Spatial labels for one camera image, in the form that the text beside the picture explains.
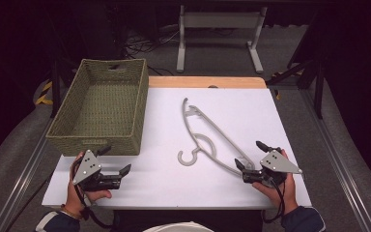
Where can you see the grey plastic clothes hanger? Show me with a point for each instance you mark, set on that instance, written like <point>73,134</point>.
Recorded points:
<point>219,134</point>

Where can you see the white metal stand frame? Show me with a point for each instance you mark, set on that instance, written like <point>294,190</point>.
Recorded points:
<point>220,20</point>

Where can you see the white table mat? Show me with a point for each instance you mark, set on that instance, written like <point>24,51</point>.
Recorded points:
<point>174,190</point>

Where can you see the person's white headgear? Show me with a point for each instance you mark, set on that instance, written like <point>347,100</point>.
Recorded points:
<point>178,227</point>

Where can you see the person's left hand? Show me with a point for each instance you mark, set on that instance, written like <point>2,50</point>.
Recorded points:
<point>74,199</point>

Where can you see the black metal stand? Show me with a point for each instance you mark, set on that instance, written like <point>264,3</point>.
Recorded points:
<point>318,90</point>
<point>56,90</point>

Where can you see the person's dark clothing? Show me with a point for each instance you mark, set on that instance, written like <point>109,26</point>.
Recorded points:
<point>186,216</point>

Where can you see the yellow black floor tape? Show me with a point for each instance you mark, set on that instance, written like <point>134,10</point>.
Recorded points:
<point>43,96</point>

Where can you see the aluminium floor rail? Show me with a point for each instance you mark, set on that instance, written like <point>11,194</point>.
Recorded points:
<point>22,180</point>
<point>338,161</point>

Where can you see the person's right hand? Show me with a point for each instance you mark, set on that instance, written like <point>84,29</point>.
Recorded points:
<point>286,195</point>

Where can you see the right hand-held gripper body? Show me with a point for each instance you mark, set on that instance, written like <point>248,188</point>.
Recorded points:
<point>275,164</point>

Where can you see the green woven basket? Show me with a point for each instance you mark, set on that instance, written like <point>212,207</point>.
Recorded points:
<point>103,109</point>

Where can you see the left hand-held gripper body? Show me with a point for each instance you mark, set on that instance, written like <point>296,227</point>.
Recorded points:
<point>87,167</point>

